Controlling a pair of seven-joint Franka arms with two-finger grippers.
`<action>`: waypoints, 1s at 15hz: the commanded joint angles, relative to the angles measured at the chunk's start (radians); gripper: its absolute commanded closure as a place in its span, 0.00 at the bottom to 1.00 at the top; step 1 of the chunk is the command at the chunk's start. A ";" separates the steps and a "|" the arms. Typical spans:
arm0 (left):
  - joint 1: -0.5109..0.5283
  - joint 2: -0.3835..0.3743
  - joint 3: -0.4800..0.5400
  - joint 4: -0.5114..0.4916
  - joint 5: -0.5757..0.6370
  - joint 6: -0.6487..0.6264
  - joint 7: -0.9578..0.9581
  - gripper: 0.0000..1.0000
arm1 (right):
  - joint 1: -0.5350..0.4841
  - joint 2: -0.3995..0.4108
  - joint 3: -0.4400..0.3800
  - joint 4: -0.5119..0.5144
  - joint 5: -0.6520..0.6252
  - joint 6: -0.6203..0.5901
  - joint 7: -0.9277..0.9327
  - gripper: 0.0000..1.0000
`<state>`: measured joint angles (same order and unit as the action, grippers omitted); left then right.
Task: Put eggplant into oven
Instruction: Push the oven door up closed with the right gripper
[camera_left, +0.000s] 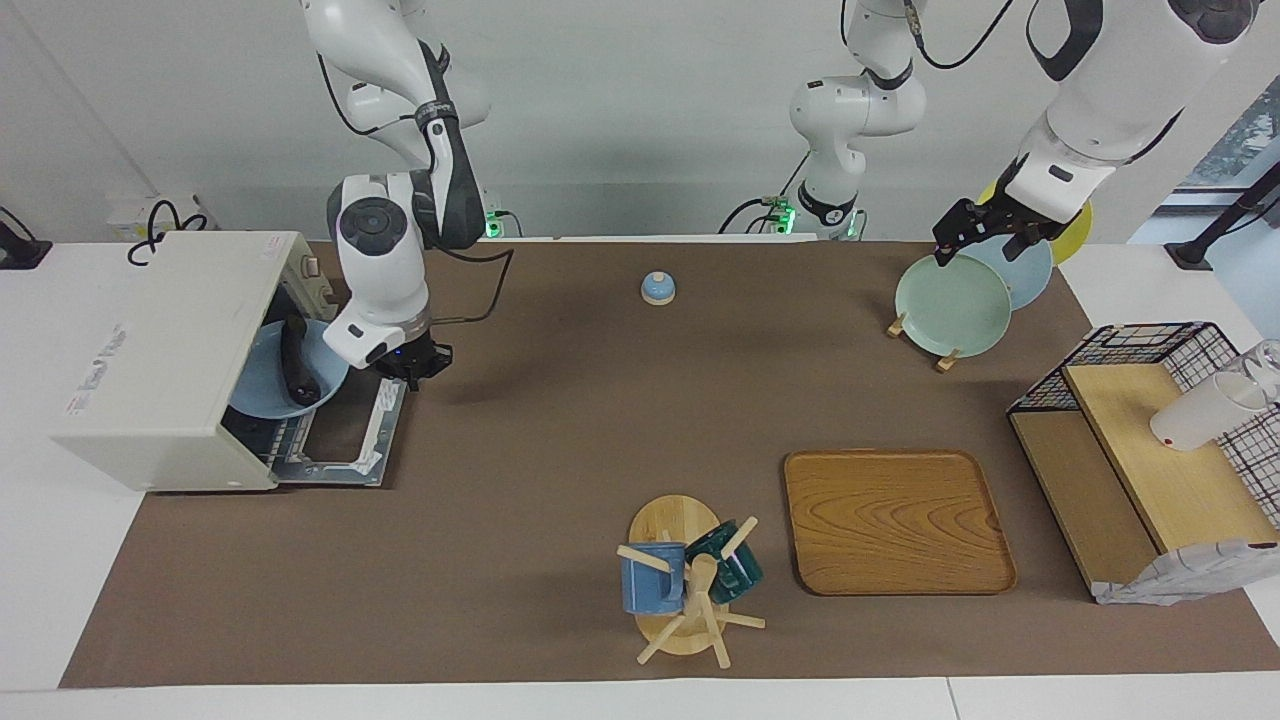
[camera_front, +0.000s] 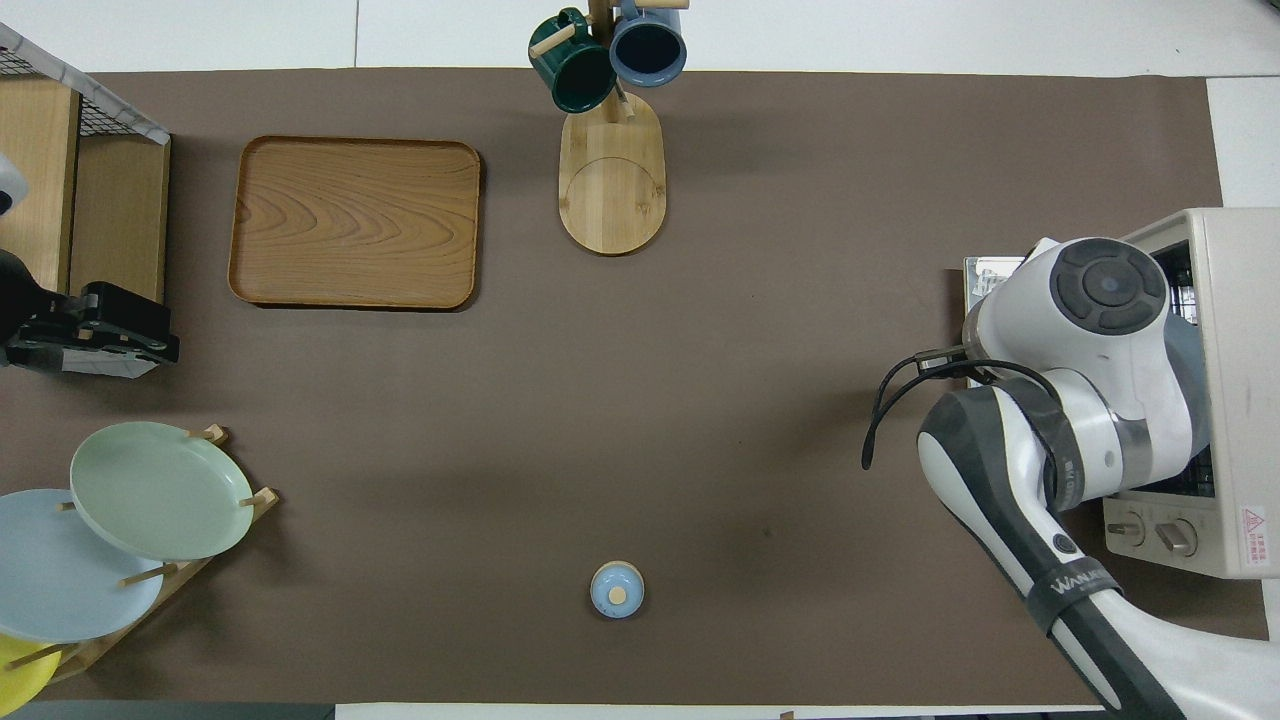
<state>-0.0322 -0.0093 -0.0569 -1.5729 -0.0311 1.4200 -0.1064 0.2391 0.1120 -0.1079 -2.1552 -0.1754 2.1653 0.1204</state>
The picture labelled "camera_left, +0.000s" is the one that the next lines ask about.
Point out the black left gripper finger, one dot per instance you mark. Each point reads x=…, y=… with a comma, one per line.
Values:
x=947, y=245
x=1028, y=246

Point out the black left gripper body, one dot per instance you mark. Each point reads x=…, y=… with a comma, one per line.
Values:
x=1000, y=215

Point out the dark green mug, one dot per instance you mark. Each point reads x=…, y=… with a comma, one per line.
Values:
x=735, y=570

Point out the black clamp stand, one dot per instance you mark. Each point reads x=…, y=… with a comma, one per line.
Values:
x=1215, y=225

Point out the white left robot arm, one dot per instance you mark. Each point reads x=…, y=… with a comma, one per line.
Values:
x=1110, y=90

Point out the wooden plate rack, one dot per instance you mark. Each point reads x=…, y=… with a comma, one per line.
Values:
x=945, y=362

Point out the wooden shelf box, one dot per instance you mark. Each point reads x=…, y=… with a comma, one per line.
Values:
x=1170, y=480

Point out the wooden serving tray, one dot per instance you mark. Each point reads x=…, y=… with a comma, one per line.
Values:
x=900, y=520

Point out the dark purple eggplant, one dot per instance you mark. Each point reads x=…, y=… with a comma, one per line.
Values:
x=298, y=370

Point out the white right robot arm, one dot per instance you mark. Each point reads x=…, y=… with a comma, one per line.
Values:
x=385, y=250

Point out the beige toaster oven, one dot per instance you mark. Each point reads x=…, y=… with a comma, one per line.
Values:
x=170, y=360

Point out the light blue racked plate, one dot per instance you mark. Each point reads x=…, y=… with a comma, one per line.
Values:
x=1030, y=275

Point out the grey folded cloth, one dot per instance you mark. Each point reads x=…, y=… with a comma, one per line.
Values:
x=1190, y=575

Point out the pale green plate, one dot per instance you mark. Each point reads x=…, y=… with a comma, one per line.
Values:
x=950, y=305

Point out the yellow plate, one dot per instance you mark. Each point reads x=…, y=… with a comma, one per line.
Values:
x=1078, y=225

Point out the blue mug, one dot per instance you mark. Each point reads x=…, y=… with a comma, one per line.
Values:
x=650, y=585

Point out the white cup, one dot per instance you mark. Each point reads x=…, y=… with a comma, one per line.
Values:
x=1195, y=420

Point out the brown table mat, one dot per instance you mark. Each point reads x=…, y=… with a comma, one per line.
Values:
x=600, y=450

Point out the black desk mount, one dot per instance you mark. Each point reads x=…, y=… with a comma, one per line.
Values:
x=22, y=252

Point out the clear glass cup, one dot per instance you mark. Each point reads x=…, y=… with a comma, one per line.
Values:
x=1268, y=365

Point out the wooden mug tree stand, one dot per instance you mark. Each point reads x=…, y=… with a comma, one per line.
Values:
x=675, y=520

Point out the small blue white bell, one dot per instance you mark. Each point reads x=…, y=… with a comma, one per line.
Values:
x=657, y=290

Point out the toaster oven glass door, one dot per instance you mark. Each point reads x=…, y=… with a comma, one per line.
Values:
x=385, y=430

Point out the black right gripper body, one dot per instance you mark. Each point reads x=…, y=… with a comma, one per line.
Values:
x=415, y=358

